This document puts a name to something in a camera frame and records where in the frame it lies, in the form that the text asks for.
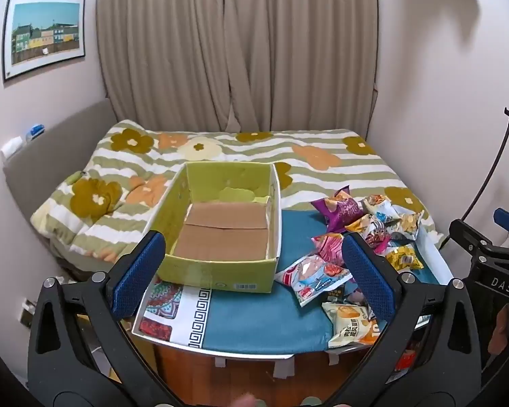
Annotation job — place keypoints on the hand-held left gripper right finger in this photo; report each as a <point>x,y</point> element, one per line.
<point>367,275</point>

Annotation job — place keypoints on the orange yellow snack packet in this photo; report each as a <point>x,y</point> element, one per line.
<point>409,222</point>

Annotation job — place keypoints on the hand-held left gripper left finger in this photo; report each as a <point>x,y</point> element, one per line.
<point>138,275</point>

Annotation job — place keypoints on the teal printed mat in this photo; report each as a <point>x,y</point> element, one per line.
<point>246,318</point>

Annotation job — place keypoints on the person's right hand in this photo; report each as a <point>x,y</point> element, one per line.
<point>502,330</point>

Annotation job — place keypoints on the pink striped snack packet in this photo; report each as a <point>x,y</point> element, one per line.
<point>328,250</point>

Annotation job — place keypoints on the green cardboard box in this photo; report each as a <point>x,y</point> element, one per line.
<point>220,275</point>

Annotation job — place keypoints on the purple snack packet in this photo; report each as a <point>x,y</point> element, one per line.
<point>339,212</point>

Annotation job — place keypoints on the gold snack packet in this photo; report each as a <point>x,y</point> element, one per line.
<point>403,258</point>

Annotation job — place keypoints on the framed wall picture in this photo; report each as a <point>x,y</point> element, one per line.
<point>44,34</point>

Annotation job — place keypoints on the beige curtain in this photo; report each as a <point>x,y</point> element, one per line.
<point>237,42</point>

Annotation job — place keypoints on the white and red snack packet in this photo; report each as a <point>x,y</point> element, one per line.
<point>309,277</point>

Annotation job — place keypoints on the blue white small item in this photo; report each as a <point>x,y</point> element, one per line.
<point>35,132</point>

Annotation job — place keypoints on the grey headboard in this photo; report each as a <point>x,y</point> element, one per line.
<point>59,144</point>

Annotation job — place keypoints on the wall socket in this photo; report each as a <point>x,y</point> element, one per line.
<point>27,311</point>

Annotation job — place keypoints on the floral striped blanket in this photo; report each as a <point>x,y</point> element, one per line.
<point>237,148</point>

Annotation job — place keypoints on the cartoon print snack packet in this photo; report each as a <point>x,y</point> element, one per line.
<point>375,233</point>

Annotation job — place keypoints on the wooden table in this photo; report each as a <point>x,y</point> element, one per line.
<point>237,377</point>

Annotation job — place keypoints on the dark snack packet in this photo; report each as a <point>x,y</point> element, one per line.
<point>335,294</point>

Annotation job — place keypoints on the white orange chip packet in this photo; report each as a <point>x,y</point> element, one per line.
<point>348,324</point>

